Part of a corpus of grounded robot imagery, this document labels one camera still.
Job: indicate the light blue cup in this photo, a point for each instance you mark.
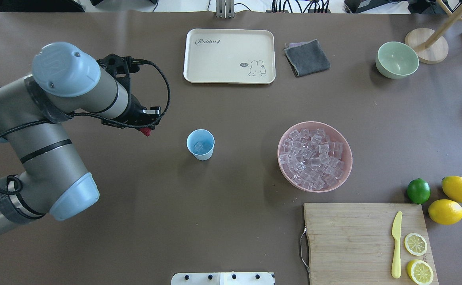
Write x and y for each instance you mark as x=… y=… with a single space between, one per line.
x=200 y=143

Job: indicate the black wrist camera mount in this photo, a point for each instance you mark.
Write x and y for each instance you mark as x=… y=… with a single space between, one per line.
x=120 y=68

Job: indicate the green bowl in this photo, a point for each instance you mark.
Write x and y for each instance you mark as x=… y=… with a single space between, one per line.
x=396 y=60

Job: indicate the aluminium frame post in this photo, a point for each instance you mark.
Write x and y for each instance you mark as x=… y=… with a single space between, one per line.
x=225 y=9

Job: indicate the grey folded cloth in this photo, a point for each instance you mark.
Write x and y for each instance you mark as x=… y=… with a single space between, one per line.
x=307 y=57

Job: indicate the red strawberry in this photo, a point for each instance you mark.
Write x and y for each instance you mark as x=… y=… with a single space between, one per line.
x=145 y=131

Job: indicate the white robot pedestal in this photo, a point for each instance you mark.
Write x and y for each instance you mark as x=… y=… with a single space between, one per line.
x=224 y=278

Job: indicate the lemon half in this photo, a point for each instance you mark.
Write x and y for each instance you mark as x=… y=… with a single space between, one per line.
x=415 y=244
x=420 y=272

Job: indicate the green lime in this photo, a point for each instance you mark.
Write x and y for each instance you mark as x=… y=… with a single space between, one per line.
x=418 y=191

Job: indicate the wooden cutting board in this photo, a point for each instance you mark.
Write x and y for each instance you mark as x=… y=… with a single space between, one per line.
x=352 y=243

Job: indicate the yellow plastic knife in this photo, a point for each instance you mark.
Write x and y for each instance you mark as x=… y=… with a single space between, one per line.
x=396 y=235

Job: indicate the cream rabbit tray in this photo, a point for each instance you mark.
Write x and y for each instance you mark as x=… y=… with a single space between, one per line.
x=229 y=56

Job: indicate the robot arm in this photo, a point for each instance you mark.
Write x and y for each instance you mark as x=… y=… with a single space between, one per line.
x=64 y=83

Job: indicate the pink bowl of ice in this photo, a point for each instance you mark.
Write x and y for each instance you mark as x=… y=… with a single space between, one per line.
x=314 y=157

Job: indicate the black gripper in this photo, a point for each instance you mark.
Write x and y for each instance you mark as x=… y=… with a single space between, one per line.
x=135 y=111

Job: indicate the wooden mug tree stand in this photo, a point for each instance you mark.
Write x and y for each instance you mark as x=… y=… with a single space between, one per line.
x=430 y=45

